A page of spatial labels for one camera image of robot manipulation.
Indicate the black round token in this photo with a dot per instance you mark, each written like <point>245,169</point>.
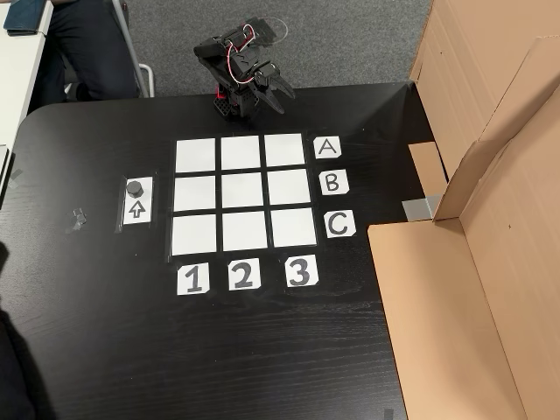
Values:
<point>135,188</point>

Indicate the white nine-square grid sheet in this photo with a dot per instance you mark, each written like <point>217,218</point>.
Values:
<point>244,190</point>

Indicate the round floor socket cover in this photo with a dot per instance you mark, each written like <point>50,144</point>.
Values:
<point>280,30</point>

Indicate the red and black clamp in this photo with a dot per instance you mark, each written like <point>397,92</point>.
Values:
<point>220,93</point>

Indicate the paper sheet letter A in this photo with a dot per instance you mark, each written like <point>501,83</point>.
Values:
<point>327,148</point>

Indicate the paper sheet letter B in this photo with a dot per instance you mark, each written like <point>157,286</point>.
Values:
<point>333,182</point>

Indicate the white metal desk leg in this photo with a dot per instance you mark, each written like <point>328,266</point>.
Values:
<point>131,52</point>

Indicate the paper sheet letter C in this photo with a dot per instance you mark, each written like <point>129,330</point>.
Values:
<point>340,224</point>

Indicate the paper sheet number 3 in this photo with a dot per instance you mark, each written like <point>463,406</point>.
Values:
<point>301,271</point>

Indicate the white arrow paper sheet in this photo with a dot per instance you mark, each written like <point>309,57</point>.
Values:
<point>137,212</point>

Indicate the person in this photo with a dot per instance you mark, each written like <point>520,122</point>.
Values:
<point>87,48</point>

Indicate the paper sheet number 2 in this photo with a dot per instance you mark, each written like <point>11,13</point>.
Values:
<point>244,275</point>

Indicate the grey tape strip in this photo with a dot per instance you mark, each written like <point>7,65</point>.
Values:
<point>417,209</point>

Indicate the paper sheet number 1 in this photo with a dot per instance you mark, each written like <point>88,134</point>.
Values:
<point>193,280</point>

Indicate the crumpled clear tape piece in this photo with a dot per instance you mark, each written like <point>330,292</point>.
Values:
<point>78,219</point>

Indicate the dark tablet case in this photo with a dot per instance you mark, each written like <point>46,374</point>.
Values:
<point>24,17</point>

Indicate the white desk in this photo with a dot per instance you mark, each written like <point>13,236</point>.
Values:
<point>17,74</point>

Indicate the grey tape piece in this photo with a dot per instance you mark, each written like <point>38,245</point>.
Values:
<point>16,178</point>

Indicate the large brown cardboard screen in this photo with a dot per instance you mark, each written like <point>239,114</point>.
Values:
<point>459,306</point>

